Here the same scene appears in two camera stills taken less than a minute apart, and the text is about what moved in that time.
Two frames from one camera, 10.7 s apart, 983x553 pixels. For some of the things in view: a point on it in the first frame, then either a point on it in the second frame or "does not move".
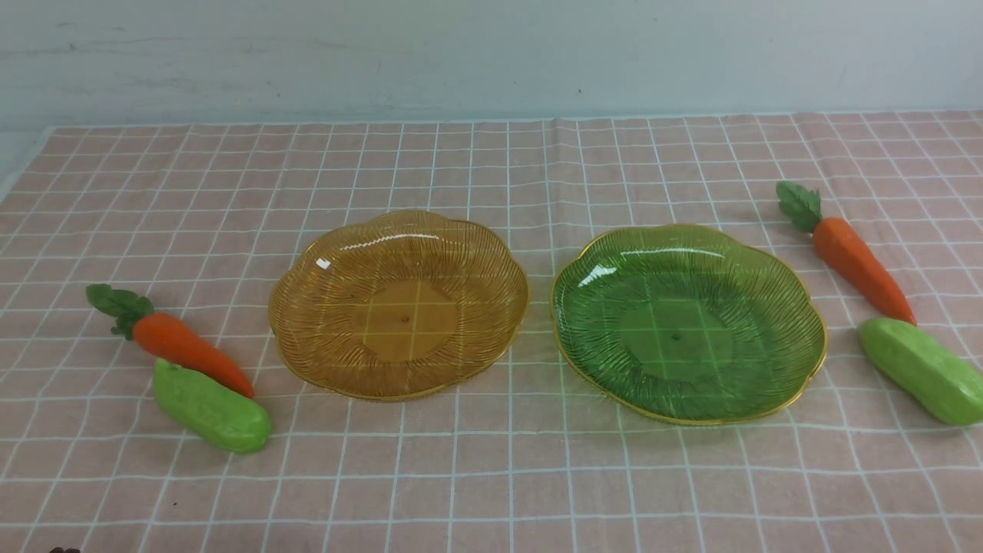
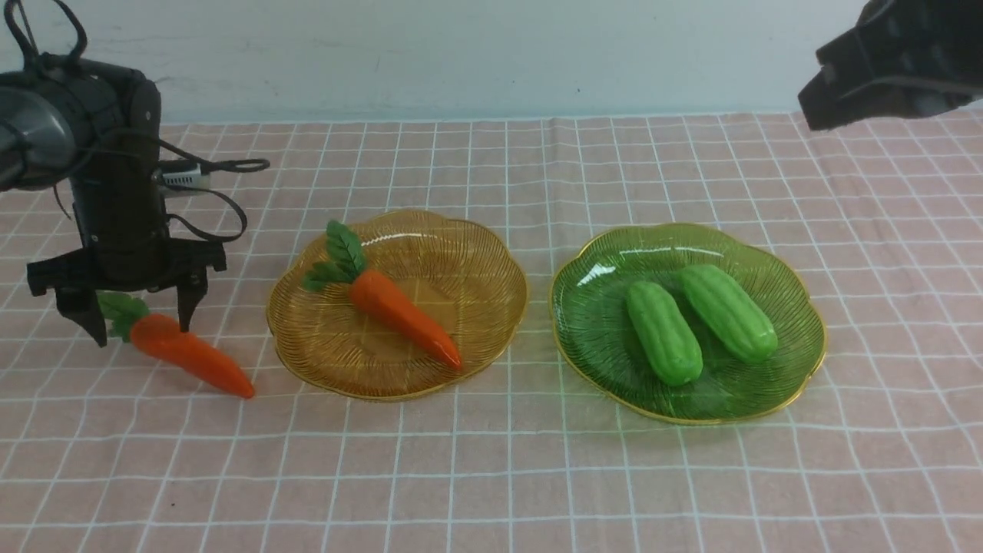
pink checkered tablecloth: [197, 215] does not move
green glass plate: [685, 323] does not move
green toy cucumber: [935, 379] → [733, 319]
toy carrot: [161, 336] does not move
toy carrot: [842, 254] → [346, 263]
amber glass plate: [402, 306] does not move
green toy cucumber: [233, 422] → [666, 336]
